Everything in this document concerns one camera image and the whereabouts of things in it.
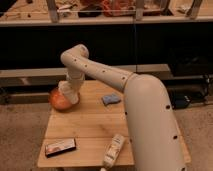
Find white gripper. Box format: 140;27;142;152
58;81;81;104

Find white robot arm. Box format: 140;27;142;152
59;44;187;171

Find orange ceramic bowl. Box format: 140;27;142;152
48;88;74;111

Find low wooden bench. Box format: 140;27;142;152
0;64;173;87

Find blue sponge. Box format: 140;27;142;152
102;93;121;106

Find wooden table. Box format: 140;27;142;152
38;81;190;168

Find white bottle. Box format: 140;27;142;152
100;134;125;171

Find long shelf with clutter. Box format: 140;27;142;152
0;0;213;27

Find black box with cables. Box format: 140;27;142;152
169;75;213;109

